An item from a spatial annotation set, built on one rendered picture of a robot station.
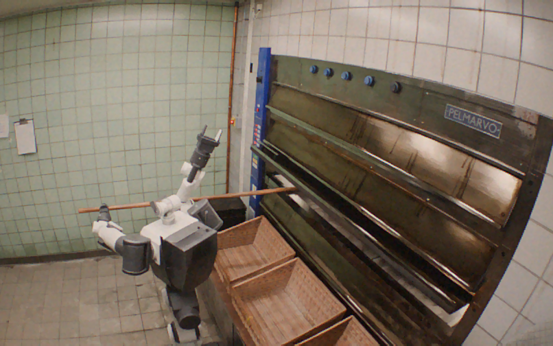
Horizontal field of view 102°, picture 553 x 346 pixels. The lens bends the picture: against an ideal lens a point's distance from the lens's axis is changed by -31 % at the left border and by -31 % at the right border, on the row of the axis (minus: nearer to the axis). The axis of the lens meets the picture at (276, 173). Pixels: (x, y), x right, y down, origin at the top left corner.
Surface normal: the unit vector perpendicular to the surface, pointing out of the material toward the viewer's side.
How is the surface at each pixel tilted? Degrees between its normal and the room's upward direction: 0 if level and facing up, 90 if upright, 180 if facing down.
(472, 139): 90
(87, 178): 90
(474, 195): 70
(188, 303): 45
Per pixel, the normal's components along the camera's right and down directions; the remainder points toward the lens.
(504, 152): -0.90, 0.10
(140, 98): 0.44, 0.37
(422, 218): -0.79, -0.22
